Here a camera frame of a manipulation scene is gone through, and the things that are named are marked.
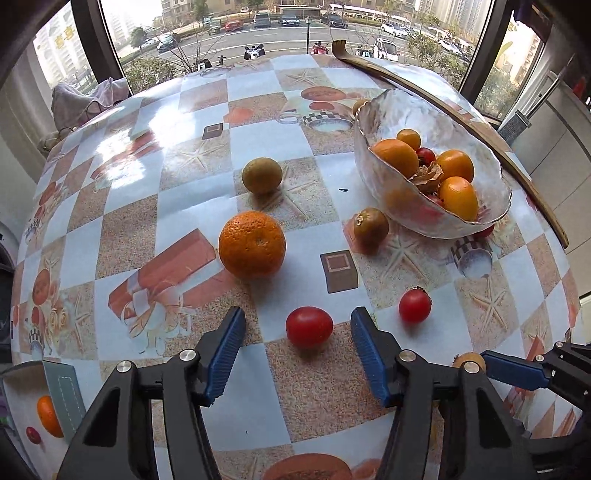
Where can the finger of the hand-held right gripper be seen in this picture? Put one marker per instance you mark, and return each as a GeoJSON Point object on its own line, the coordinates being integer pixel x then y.
{"type": "Point", "coordinates": [512, 369]}

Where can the round greenish tan fruit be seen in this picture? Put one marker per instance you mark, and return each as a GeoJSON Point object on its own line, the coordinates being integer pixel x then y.
{"type": "Point", "coordinates": [262, 175]}

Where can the large red cherry tomato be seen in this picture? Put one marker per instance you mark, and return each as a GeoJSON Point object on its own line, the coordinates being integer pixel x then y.
{"type": "Point", "coordinates": [485, 230]}

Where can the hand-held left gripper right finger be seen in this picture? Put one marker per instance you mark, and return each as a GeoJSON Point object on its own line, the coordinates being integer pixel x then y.
{"type": "Point", "coordinates": [371, 355]}

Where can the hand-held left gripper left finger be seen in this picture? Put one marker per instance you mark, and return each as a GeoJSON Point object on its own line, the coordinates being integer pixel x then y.
{"type": "Point", "coordinates": [224, 355]}

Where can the small tan oval fruit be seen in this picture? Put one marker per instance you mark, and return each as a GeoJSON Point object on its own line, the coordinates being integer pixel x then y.
{"type": "Point", "coordinates": [470, 358]}

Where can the black street lamp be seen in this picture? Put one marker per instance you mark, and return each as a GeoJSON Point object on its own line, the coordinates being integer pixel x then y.
{"type": "Point", "coordinates": [308, 37]}

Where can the small orange kumquat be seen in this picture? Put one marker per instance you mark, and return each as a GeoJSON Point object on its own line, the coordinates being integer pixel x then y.
{"type": "Point", "coordinates": [409, 138]}

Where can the small brown round fruit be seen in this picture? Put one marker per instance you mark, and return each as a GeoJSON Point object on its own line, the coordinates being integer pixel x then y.
{"type": "Point", "coordinates": [359, 107]}

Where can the clear glass bowl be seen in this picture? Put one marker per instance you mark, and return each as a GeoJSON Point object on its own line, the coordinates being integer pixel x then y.
{"type": "Point", "coordinates": [489, 138]}

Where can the beige cabinet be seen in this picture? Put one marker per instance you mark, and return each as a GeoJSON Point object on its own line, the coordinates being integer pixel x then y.
{"type": "Point", "coordinates": [563, 138]}

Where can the bumpy mandarin orange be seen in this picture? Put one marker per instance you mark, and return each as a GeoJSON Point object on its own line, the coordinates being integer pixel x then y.
{"type": "Point", "coordinates": [251, 244]}

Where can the brown green cherry tomato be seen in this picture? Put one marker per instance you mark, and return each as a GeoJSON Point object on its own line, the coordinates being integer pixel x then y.
{"type": "Point", "coordinates": [371, 226]}

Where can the white crumpled cloth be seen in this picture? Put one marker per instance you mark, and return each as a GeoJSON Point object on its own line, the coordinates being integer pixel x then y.
{"type": "Point", "coordinates": [92, 101]}

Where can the metal pole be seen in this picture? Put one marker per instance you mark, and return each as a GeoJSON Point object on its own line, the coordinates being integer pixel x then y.
{"type": "Point", "coordinates": [547, 92]}

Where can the grey scrub brush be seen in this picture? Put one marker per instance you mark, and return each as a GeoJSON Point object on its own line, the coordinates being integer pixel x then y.
{"type": "Point", "coordinates": [513, 127]}

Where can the dried physalis husk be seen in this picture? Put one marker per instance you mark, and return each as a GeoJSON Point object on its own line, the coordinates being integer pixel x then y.
{"type": "Point", "coordinates": [427, 179]}

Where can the oval red cherry tomato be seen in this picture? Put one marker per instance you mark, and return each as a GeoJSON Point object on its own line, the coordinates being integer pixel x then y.
{"type": "Point", "coordinates": [309, 326]}

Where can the red cherry tomato with stem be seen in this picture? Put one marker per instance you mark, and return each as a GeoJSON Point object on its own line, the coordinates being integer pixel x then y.
{"type": "Point", "coordinates": [414, 306]}

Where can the white van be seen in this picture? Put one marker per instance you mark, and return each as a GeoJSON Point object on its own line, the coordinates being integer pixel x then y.
{"type": "Point", "coordinates": [385, 48]}

